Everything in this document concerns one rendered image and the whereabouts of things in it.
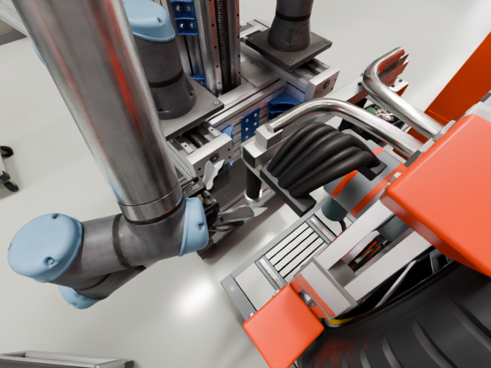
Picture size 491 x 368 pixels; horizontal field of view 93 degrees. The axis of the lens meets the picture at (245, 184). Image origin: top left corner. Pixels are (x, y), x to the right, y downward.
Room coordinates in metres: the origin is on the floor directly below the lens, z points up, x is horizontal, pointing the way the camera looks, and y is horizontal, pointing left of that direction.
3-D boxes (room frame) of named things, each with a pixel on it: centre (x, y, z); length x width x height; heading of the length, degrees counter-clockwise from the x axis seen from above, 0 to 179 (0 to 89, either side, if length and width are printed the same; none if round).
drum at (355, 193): (0.26, -0.25, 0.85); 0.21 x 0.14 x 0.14; 38
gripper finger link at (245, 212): (0.19, 0.00, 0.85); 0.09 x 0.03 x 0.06; 92
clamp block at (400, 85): (0.47, -0.31, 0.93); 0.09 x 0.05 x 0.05; 38
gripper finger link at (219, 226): (0.18, 0.05, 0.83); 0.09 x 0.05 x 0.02; 92
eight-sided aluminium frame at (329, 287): (0.20, -0.30, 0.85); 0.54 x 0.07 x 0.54; 128
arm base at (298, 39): (0.88, -0.16, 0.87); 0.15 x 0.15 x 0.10
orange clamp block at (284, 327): (0.00, -0.05, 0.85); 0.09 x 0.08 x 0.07; 128
